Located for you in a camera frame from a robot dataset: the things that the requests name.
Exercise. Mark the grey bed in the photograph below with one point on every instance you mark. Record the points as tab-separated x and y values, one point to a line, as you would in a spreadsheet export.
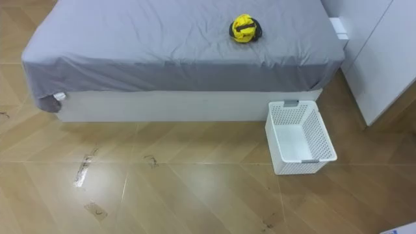
162	58

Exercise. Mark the white cabinet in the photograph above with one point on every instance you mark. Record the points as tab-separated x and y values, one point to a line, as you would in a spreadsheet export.
377	58

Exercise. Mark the yellow and black bundled garment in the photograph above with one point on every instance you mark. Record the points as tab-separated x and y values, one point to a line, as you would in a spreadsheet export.
244	28

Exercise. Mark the white box corner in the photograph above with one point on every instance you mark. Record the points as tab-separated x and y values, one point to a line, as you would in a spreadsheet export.
403	229

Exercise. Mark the white perforated plastic basket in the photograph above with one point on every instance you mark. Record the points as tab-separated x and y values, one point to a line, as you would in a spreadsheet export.
299	139

